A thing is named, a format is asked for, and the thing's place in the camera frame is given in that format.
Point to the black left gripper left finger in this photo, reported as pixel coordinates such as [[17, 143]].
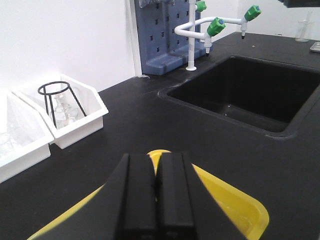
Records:
[[125, 208]]

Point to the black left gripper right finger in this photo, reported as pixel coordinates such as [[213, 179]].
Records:
[[185, 208]]

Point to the yellow plastic tray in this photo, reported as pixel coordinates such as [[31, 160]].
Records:
[[247, 213]]

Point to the grey metal tray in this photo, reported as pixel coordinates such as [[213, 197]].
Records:
[[315, 47]]

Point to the white bin right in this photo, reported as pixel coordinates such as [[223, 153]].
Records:
[[88, 97]]

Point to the white bin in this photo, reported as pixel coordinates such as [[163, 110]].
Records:
[[24, 136], [88, 97]]

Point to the clear glass flask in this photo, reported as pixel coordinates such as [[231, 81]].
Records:
[[64, 113]]

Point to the white bin middle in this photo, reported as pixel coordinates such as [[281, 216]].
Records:
[[24, 136]]

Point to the black lab sink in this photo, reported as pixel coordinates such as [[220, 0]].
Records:
[[266, 96]]

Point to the blue-grey pegboard drying rack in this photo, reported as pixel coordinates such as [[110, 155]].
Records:
[[161, 49]]

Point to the white lab faucet green knobs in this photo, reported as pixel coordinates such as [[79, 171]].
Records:
[[216, 25]]

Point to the clear measuring cylinder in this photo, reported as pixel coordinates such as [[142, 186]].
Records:
[[303, 28]]

